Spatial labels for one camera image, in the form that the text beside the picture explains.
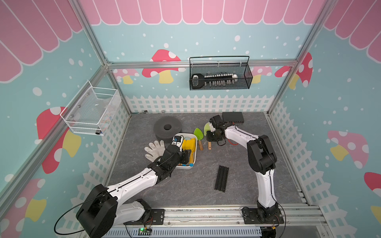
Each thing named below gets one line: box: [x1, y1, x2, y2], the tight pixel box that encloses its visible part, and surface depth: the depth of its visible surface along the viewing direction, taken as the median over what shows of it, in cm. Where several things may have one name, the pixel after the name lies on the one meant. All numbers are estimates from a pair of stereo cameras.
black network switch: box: [222, 111, 245, 123], surface depth 122 cm
